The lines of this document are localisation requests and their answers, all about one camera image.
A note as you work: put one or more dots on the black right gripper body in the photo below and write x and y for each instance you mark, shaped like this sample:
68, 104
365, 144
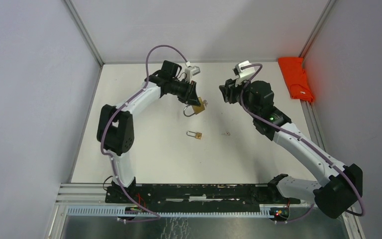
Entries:
236, 94

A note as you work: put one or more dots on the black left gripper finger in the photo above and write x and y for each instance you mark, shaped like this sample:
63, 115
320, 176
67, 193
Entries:
193, 100
192, 93

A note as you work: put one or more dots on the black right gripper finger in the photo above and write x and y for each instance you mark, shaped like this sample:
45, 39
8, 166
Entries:
230, 85
226, 93

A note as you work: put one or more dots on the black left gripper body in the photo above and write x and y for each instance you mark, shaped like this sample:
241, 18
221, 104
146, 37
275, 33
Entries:
184, 90

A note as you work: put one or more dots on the large brass padlock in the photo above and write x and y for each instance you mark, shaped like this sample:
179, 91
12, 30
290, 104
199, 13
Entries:
190, 111

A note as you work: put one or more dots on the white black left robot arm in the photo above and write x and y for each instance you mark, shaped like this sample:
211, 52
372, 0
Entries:
115, 130

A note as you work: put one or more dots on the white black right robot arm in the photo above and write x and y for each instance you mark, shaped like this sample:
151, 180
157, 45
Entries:
336, 186

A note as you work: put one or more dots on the small brass padlock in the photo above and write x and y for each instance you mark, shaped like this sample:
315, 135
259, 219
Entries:
196, 135

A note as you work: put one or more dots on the orange folded cloth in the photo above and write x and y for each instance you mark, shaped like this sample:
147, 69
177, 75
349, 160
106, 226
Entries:
295, 78

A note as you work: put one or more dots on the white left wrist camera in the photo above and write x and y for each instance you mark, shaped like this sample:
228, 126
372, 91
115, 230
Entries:
191, 71

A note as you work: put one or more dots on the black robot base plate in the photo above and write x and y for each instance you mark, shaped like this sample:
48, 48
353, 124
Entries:
197, 198

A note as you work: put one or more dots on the aluminium corner frame rail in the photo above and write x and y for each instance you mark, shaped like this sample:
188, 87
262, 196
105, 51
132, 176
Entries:
318, 28

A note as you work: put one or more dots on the left aluminium frame rail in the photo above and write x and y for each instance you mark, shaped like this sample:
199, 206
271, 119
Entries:
83, 31

